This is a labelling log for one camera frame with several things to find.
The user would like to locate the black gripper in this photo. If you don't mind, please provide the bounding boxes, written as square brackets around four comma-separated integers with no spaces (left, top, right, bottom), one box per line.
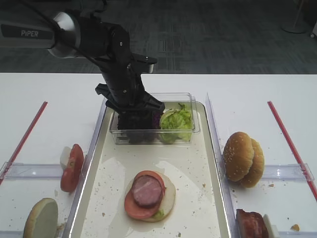
[95,60,165,114]

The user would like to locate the shredded purple cabbage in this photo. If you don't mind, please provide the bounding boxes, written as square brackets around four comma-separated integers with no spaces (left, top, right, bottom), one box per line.
[116,111,161,144]

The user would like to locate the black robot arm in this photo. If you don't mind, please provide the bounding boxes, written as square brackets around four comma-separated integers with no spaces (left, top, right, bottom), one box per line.
[0,11,165,114]

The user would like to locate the green lettuce leaves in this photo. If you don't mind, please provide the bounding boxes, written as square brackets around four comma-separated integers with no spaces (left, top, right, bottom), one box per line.
[159,103,193,144]

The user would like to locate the white block behind tomato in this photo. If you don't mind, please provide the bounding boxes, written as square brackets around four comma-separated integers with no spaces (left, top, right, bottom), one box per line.
[60,146,71,171]

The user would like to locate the standing tomato slice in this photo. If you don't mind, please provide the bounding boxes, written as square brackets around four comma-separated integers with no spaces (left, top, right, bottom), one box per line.
[60,144,84,193]

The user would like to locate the tomato slice on bun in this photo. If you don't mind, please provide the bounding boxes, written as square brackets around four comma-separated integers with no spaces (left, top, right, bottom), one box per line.
[124,170,165,220]

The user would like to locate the lettuce under tomato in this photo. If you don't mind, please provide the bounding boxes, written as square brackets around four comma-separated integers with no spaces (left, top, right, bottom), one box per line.
[152,209,165,220]

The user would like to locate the bacon meat stack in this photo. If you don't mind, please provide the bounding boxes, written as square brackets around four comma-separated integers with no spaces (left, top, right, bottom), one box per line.
[236,209,269,238]

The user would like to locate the clear plastic container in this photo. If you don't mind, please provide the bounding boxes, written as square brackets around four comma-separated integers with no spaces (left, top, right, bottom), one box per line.
[109,93,200,144]

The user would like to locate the left red strip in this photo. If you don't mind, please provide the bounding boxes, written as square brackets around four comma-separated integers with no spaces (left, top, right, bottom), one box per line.
[0,101,48,183]

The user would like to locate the red strip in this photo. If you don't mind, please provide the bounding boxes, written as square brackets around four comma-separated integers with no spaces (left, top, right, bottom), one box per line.
[0,101,48,183]
[267,101,317,200]

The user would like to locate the sesame bun front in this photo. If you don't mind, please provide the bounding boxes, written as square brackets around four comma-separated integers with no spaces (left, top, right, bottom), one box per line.
[223,131,254,182]

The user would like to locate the sesame bun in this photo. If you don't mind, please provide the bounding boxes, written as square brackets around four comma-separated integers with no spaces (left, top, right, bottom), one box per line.
[223,131,254,182]
[240,139,264,188]

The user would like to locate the white metal tray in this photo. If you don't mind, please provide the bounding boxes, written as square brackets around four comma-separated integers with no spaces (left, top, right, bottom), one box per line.
[67,102,229,238]

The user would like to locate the sesame bun rear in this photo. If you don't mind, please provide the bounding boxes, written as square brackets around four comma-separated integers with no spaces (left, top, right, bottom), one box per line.
[240,139,264,188]

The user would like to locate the upper left clear holder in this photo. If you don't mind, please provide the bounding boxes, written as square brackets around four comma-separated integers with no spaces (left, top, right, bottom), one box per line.
[0,163,63,180]

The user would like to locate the clear holder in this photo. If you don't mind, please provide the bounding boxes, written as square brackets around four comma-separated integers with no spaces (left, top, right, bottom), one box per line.
[261,163,315,181]
[0,163,63,180]
[278,231,317,238]

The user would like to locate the standing bun half left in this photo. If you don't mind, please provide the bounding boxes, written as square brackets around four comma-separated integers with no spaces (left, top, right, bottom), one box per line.
[23,198,58,238]

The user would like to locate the upper right clear holder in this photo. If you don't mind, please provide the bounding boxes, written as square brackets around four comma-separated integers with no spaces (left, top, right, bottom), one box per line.
[261,163,315,181]

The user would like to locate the white block behind bacon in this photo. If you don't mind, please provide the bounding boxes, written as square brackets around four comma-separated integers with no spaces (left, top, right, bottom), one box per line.
[263,214,280,238]

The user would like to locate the right red strip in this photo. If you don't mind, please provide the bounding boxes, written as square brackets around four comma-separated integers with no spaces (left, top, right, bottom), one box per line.
[267,101,317,200]

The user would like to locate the lower right clear holder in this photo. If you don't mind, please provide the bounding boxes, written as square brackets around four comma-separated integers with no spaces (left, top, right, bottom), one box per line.
[278,231,317,238]

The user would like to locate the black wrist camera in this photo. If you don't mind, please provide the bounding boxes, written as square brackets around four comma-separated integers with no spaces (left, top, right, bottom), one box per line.
[131,53,158,74]

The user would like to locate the left clear vertical rail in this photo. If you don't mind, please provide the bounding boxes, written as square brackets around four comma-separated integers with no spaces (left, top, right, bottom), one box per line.
[61,99,106,238]

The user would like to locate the clear vertical rail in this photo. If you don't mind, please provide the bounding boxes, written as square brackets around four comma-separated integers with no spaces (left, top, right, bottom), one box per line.
[61,99,106,238]
[205,94,240,238]

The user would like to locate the right clear vertical rail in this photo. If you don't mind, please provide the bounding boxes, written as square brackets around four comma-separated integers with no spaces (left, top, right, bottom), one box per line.
[205,94,240,238]

